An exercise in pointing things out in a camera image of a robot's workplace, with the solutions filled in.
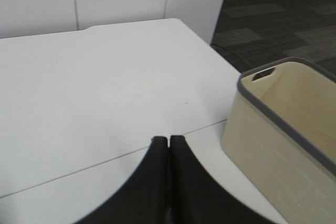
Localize beige storage bin grey rim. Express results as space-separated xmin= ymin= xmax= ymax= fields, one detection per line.
xmin=222 ymin=57 xmax=335 ymax=223

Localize white partition panels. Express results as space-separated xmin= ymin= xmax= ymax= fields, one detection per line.
xmin=1 ymin=0 xmax=223 ymax=42

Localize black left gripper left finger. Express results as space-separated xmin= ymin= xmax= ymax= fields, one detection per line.
xmin=77 ymin=136 xmax=168 ymax=223

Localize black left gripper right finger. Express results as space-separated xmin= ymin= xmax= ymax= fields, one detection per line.
xmin=170 ymin=135 xmax=273 ymax=223

